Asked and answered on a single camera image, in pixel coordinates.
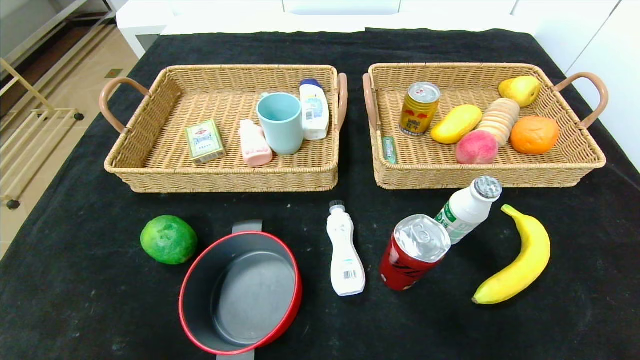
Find red soda can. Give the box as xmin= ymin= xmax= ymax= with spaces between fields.
xmin=378 ymin=214 xmax=452 ymax=292

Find red pot black interior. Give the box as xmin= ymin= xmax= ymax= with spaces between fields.
xmin=178 ymin=219 xmax=303 ymax=360

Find white milk bottle green label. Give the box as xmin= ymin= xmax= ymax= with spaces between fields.
xmin=434 ymin=175 xmax=503 ymax=245

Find yellow banana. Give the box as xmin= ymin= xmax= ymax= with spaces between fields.
xmin=472 ymin=204 xmax=551 ymax=305

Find light blue cup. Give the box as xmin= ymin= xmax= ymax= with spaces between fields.
xmin=256 ymin=92 xmax=304 ymax=156

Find white lotion bottle blue cap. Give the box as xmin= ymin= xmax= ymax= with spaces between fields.
xmin=299 ymin=78 xmax=330 ymax=141

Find pink bottle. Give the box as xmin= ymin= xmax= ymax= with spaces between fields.
xmin=238 ymin=119 xmax=274 ymax=167

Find white slim bottle black cap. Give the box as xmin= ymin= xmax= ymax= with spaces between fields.
xmin=326 ymin=200 xmax=366 ymax=297

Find gold energy drink can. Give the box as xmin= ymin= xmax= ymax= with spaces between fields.
xmin=399 ymin=81 xmax=441 ymax=137

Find green card box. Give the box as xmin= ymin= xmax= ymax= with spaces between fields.
xmin=184 ymin=119 xmax=227 ymax=166

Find yellow mango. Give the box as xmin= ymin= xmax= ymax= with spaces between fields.
xmin=430 ymin=104 xmax=483 ymax=145

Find pink peach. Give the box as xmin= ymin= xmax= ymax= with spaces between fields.
xmin=455 ymin=130 xmax=499 ymax=165

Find green lime fruit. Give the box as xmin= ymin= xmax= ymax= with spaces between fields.
xmin=140 ymin=215 xmax=199 ymax=265

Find orange fruit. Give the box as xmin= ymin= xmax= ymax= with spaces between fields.
xmin=510 ymin=115 xmax=560 ymax=155

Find yellow pear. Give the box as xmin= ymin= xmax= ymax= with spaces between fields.
xmin=498 ymin=75 xmax=542 ymax=108

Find white table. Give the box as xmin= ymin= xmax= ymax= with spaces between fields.
xmin=116 ymin=0 xmax=538 ymax=58

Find black tablecloth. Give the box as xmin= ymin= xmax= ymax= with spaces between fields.
xmin=0 ymin=27 xmax=640 ymax=360

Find beige wheeled rack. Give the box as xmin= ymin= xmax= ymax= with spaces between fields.
xmin=0 ymin=57 xmax=85 ymax=211

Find grey shelf unit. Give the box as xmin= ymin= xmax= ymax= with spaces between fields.
xmin=0 ymin=0 xmax=116 ymax=66

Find wicker basket brown handles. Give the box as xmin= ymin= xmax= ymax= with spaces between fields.
xmin=362 ymin=62 xmax=609 ymax=190
xmin=99 ymin=64 xmax=349 ymax=194

